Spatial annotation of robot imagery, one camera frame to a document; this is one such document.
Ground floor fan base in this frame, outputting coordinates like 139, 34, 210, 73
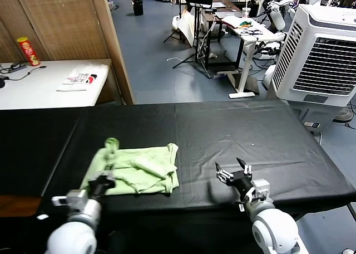
333, 106, 354, 124

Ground black trash bin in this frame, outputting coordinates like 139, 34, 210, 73
131, 0, 144, 16

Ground black monitor tripod stand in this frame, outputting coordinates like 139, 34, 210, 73
172, 3, 216, 79

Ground black power strip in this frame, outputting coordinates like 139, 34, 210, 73
8, 63, 27, 74

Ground white wheeled robot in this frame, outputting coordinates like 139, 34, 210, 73
254, 31, 287, 90

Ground white air cooler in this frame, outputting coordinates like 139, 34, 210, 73
271, 4, 356, 132

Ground folded white printed shirt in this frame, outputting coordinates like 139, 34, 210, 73
56, 64, 108, 92

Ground red chips can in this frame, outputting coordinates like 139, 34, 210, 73
16, 36, 41, 67

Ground light green t-shirt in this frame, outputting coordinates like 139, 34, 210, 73
80, 138, 180, 196

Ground black table cover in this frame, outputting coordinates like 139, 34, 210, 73
0, 108, 83, 197
41, 99, 356, 221

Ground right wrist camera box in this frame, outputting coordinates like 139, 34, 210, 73
239, 178, 271, 212

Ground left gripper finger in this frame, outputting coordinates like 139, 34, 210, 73
97, 164, 110, 181
107, 153, 117, 181

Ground white tote bag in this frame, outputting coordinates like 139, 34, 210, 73
171, 10, 195, 47

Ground white side table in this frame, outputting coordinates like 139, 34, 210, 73
0, 59, 113, 110

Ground white standing desk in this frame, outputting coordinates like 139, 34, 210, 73
221, 14, 286, 99

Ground white humanoid robot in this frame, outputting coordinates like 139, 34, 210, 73
251, 0, 295, 32

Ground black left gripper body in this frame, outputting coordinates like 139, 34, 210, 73
88, 175, 116, 197

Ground wooden partition screen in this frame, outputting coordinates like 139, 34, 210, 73
0, 0, 134, 106

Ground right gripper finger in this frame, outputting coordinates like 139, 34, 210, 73
214, 162, 234, 186
236, 157, 253, 180

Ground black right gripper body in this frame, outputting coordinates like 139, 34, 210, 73
226, 171, 255, 202

